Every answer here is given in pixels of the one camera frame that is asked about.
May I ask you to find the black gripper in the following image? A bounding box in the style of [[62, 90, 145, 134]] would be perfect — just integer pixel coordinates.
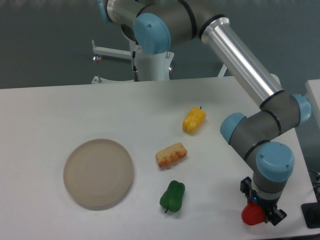
[[240, 176, 287, 226]]

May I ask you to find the red toy pepper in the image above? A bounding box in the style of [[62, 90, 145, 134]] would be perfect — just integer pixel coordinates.
[[241, 201, 266, 226]]

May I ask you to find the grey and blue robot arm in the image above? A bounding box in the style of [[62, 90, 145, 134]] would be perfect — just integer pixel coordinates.
[[97, 0, 312, 226]]

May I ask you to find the green toy pepper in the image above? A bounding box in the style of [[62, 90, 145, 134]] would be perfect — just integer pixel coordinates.
[[159, 180, 186, 213]]

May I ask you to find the yellow toy pepper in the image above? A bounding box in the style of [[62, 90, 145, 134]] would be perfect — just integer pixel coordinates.
[[182, 106, 207, 134]]

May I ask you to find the black device at right edge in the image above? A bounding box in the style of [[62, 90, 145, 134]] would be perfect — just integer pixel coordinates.
[[301, 202, 320, 229]]

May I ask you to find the toy bread piece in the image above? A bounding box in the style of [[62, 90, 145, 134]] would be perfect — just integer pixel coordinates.
[[155, 142, 188, 168]]

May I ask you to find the white table at right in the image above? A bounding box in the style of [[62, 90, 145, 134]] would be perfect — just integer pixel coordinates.
[[305, 79, 320, 122]]

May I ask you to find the beige round plate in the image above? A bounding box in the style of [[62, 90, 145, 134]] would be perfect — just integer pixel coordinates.
[[63, 138, 134, 211]]

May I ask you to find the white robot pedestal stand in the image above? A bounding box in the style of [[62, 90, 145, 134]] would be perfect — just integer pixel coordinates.
[[90, 24, 229, 85]]

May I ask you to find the black cable on pedestal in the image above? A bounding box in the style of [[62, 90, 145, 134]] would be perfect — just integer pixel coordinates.
[[131, 42, 140, 82]]

